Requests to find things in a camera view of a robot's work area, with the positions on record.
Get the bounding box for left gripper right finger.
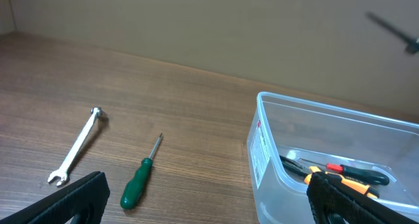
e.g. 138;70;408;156
306;172;418;224

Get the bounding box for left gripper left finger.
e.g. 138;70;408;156
1;171;110;224

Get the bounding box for red black screwdriver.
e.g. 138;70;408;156
300;158;390;185

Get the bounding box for green handled screwdriver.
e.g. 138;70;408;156
120;133;163;210

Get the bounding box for orange black pliers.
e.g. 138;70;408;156
280;155;380;198

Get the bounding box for red handled snips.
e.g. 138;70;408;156
366;12;418;55

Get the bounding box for clear plastic container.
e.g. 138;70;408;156
247;92;418;223

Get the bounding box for silver combination wrench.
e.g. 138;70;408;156
47;107;103;187

